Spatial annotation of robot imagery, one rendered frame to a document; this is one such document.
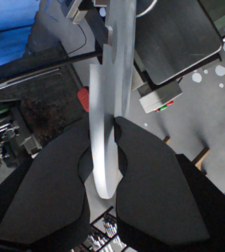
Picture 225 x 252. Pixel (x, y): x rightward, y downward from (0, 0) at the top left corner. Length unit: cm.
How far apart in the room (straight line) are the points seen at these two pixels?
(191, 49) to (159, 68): 7
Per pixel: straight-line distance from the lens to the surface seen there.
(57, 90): 194
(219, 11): 44
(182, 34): 32
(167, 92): 61
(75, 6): 55
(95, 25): 56
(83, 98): 59
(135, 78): 58
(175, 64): 33
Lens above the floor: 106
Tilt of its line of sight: 35 degrees down
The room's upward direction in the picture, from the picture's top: 120 degrees counter-clockwise
